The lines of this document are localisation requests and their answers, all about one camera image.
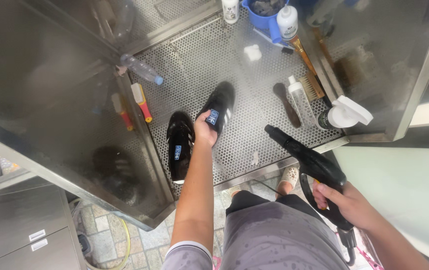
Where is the blue plastic jug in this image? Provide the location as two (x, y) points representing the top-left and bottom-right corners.
(241, 0), (291, 44)

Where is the clear plastic bottle blue cap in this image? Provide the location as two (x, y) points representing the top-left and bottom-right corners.
(119, 53), (164, 86)

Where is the person's left hand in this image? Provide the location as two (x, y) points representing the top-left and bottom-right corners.
(194, 109), (219, 148)

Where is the white trigger spray bottle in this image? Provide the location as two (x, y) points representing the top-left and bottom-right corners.
(317, 95), (374, 131)

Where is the blue white toothbrush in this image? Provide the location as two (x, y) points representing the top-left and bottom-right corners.
(253, 27), (294, 55)

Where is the dark brown wooden brush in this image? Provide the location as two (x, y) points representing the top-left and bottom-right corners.
(273, 82), (302, 129)

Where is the small white bottle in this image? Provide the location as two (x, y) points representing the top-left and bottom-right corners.
(221, 0), (240, 25)

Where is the stainless steel wash station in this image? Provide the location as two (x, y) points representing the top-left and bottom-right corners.
(0, 0), (429, 232)

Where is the white sponge piece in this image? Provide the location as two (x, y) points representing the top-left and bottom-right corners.
(243, 44), (262, 62)

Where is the clear squeeze bottle white cap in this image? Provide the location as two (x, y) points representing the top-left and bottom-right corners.
(287, 75), (318, 128)

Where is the yellow hose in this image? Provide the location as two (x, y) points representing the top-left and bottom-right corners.
(85, 217), (131, 270)

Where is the grey metal drawer cabinet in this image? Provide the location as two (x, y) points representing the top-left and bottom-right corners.
(0, 183), (87, 270)

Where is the wooden handled bristle brush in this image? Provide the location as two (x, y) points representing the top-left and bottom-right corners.
(289, 35), (326, 103)

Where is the black white-striped sneaker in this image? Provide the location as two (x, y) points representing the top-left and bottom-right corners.
(166, 110), (195, 185)
(195, 81), (237, 136)

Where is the person's right hand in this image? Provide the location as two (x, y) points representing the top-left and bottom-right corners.
(312, 181), (379, 232)

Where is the black steam gun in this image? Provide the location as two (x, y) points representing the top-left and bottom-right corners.
(264, 124), (358, 267)

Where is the perforated steel grate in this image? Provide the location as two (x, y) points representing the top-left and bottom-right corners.
(127, 7), (345, 200)

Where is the white bottle with label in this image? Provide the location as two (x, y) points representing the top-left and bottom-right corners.
(276, 5), (299, 41)

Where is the dark cloth in jug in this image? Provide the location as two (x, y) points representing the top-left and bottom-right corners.
(251, 0), (287, 17)

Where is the person's grey shirt sleeve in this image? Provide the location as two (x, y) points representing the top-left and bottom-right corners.
(161, 241), (214, 270)

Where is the pink plastic object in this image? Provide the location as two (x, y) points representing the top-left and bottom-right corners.
(356, 245), (385, 270)

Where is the yellow red handled brush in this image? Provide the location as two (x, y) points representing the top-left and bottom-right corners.
(130, 82), (153, 124)

